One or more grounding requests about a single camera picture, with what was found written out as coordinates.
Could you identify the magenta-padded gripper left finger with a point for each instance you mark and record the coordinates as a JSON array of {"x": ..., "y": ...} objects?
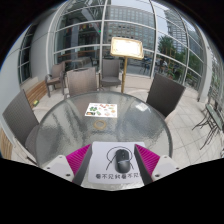
[{"x": 77, "y": 160}]

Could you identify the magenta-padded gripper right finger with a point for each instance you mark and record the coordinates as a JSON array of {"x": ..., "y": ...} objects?
[{"x": 148, "y": 160}]

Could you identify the dark grey computer mouse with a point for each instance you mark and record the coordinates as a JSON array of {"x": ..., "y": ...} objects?
[{"x": 122, "y": 161}]

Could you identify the colourful printed menu card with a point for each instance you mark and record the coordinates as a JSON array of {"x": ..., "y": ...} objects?
[{"x": 101, "y": 110}]

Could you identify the dark wicker chair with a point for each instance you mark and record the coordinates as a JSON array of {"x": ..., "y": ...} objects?
[
  {"x": 110, "y": 71},
  {"x": 20, "y": 116},
  {"x": 81, "y": 81},
  {"x": 56, "y": 76},
  {"x": 165, "y": 93}
]

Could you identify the wooden slatted bench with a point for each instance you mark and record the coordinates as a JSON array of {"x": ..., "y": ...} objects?
[
  {"x": 36, "y": 94},
  {"x": 5, "y": 145}
]

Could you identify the black metal chairs group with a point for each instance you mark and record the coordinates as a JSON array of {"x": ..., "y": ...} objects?
[{"x": 213, "y": 120}]

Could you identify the gold framed sign stand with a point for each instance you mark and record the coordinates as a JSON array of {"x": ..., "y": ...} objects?
[{"x": 126, "y": 48}]

